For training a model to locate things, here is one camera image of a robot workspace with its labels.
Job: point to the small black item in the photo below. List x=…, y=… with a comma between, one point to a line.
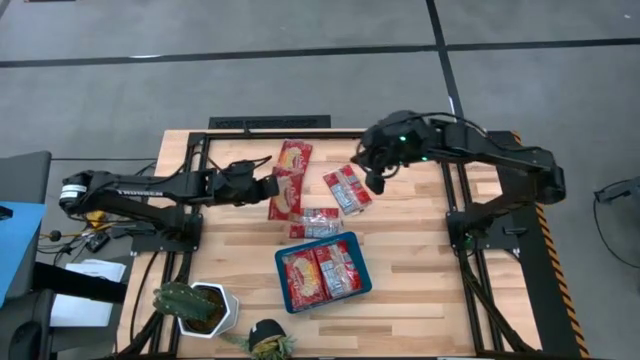
x=5, y=213

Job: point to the dark grey box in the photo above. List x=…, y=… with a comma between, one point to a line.
x=25, y=177

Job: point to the red popcorn bag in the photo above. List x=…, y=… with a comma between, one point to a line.
x=315, y=223
x=292, y=156
x=340, y=270
x=287, y=200
x=347, y=190
x=302, y=280

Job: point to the blue board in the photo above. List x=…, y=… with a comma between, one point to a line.
x=20, y=240

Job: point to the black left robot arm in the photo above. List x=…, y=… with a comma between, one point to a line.
x=140, y=192

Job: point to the blue rectangular basket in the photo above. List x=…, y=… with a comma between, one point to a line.
x=367, y=282

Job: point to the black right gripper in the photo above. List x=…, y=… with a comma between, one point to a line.
x=377, y=157

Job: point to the black floor vent grate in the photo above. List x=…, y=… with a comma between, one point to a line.
x=270, y=122

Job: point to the white hexagonal plant pot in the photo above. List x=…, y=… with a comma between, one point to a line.
x=230, y=312

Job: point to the small succulent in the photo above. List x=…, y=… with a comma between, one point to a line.
x=265, y=332

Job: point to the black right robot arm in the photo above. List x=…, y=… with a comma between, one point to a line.
x=500, y=150

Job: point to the black computer mouse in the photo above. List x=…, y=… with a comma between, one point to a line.
x=25, y=340

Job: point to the black metal table frame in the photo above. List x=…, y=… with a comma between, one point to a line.
x=250, y=135

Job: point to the green cactus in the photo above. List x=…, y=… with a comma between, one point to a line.
x=182, y=302

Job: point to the white papers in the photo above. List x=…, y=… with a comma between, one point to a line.
x=80, y=315

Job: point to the black mat with hazard stripes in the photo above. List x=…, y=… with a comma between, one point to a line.
x=550, y=310

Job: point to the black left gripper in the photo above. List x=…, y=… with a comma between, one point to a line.
x=240, y=187

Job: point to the round black knob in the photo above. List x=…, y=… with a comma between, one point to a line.
x=55, y=235

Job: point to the black connector box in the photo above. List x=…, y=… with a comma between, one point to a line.
x=97, y=243

